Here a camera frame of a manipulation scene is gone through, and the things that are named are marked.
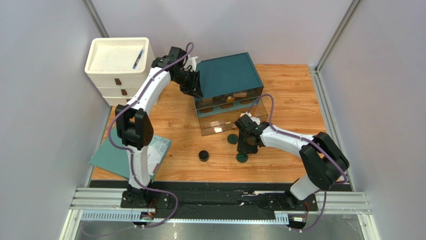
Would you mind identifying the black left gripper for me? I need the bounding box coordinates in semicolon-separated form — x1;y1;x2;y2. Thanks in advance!
172;69;203;99

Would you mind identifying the clear drawer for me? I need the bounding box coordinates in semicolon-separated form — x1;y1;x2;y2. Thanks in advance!
194;86;264;110
196;98;268;136

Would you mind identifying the teal drawer organizer box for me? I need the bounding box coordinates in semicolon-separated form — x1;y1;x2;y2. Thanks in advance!
196;52;264;94

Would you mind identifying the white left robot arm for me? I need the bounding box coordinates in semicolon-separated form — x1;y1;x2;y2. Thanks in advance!
112;42;203;203

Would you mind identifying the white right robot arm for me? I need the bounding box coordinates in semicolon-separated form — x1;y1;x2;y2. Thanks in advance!
234;113;350;202

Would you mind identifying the green round compact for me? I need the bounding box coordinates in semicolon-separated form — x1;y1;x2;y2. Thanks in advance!
235;153;249;163
227;134;239;145

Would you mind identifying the black round jar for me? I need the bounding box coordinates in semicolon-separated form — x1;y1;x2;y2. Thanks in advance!
198;150;210;162

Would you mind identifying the blue pen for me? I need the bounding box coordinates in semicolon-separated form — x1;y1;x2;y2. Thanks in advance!
132;47;145;70

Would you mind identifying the white drawer cabinet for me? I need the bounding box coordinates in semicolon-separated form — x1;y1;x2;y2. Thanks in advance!
84;37;155;107

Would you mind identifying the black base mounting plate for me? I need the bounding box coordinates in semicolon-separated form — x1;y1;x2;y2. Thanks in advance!
120;181;319;220

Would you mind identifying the teal booklet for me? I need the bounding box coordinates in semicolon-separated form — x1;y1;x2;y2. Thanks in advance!
89;135;172;181

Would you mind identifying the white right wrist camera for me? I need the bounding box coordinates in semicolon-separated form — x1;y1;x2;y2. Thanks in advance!
240;112;261;125

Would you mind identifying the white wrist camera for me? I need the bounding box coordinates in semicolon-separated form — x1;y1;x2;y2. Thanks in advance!
240;112;261;125
184;56;201;72

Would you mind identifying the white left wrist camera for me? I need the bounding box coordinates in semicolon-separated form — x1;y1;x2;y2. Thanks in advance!
184;56;201;72

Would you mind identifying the aluminium frame rail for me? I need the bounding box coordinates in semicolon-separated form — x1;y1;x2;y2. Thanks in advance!
60;182;380;240

